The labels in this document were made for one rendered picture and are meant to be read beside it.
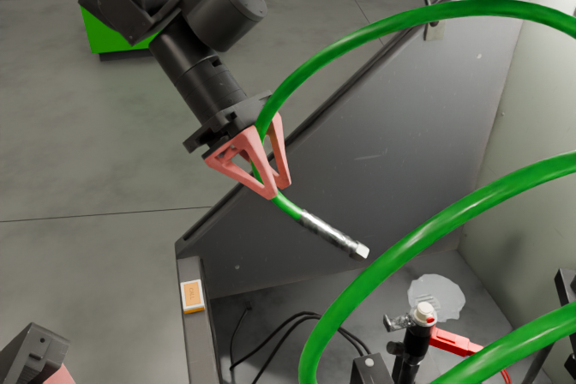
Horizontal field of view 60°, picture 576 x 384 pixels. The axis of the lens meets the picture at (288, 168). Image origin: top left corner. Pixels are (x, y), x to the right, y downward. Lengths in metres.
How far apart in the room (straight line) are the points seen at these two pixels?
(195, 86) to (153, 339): 1.50
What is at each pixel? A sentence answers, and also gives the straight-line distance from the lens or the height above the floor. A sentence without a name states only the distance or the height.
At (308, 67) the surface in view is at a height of 1.36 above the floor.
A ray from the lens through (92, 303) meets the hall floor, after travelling 2.11.
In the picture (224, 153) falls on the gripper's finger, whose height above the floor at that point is 1.26.
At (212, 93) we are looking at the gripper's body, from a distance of 0.52.
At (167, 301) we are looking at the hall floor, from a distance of 2.03.
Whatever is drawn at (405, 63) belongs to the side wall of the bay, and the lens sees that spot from 0.75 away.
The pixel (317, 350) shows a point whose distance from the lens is 0.39.
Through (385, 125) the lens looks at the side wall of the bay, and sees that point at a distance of 0.79.
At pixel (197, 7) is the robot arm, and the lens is 0.52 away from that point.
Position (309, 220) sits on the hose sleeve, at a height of 1.17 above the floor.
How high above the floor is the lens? 1.57
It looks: 37 degrees down
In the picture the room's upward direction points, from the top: straight up
